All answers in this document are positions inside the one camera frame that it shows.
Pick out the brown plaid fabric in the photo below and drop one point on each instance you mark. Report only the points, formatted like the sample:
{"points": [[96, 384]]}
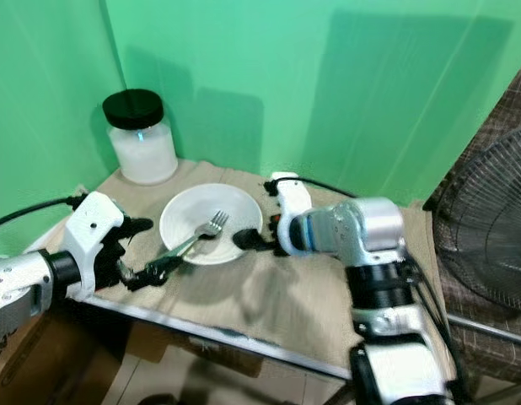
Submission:
{"points": [[475, 126]]}

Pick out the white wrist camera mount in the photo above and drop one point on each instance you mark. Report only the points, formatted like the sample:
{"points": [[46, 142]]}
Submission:
{"points": [[291, 201], [92, 226]]}

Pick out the brown cardboard box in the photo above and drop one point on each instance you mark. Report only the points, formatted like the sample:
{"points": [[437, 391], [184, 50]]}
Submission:
{"points": [[193, 346]]}

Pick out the black electric fan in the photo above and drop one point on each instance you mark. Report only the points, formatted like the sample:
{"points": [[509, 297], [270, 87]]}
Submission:
{"points": [[492, 228]]}

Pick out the glass jar with black lid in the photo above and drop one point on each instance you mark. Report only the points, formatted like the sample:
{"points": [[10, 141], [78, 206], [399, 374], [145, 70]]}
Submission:
{"points": [[142, 156]]}

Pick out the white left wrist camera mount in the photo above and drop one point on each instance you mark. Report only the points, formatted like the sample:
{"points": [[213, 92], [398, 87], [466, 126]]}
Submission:
{"points": [[92, 226]]}

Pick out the white round plate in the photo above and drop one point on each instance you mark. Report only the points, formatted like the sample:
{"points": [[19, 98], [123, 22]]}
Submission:
{"points": [[220, 201]]}

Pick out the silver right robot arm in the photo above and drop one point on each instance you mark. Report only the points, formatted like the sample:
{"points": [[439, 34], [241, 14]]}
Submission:
{"points": [[370, 224]]}

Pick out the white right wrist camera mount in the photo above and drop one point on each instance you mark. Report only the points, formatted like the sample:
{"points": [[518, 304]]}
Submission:
{"points": [[291, 201]]}

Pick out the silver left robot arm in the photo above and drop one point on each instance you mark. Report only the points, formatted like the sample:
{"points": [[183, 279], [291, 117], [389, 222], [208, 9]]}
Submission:
{"points": [[14, 291]]}

